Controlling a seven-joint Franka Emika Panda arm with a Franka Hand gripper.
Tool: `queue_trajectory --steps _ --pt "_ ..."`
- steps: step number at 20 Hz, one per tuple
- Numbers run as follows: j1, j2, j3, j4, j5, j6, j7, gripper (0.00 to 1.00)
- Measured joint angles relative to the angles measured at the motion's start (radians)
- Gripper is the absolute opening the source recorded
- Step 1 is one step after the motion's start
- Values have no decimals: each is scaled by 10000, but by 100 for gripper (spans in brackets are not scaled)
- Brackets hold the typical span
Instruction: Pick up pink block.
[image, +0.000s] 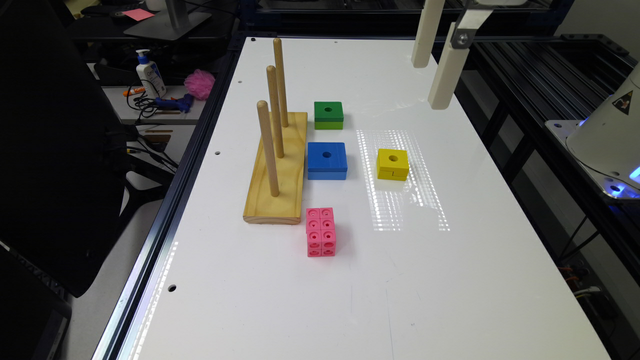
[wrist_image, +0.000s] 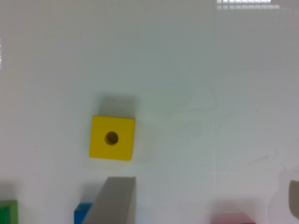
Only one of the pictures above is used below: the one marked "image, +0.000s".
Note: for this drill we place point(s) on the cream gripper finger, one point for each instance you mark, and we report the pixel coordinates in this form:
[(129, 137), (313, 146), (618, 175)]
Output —
[(448, 72), (426, 32)]

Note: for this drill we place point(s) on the pink interlocking cube block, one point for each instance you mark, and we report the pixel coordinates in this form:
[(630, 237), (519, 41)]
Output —
[(320, 232)]

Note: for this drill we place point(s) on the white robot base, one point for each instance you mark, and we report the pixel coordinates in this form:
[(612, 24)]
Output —
[(606, 143)]

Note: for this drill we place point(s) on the yellow cube with hole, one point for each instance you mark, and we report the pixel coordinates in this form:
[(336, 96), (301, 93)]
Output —
[(392, 164)]

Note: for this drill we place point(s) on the green square block with hole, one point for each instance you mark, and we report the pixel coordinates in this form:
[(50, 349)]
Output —
[(328, 116)]

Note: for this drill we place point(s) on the rear wooden peg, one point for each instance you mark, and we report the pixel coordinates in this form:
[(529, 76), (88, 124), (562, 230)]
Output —
[(280, 79)]

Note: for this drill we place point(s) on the wooden peg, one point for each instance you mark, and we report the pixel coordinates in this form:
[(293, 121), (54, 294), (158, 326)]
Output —
[(275, 111), (268, 146), (280, 79)]

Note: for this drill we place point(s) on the blue square block with hole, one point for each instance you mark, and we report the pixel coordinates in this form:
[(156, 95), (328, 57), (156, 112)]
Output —
[(327, 161)]

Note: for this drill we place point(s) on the middle wooden peg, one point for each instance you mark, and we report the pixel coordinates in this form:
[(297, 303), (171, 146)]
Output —
[(275, 111)]

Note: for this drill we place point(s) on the front wooden peg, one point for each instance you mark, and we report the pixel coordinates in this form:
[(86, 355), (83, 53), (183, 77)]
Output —
[(268, 146)]

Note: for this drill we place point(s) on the wooden peg base board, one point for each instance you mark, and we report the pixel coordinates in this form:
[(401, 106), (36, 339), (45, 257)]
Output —
[(263, 208)]

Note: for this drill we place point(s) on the pink bath pouf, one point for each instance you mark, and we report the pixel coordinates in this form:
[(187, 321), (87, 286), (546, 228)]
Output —
[(199, 84)]

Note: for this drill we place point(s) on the silver monitor stand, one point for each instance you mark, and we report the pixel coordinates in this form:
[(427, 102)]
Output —
[(171, 21)]

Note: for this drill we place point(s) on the blue glue gun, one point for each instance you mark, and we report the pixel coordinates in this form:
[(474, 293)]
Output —
[(183, 104)]

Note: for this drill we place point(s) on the white lotion pump bottle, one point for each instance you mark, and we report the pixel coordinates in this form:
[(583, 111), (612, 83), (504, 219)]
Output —
[(149, 75)]

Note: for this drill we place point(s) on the pink sticky note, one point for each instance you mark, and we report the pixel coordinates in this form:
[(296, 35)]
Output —
[(138, 14)]

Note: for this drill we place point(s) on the black aluminium frame rack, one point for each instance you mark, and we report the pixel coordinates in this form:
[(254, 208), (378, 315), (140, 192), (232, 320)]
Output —
[(509, 91)]

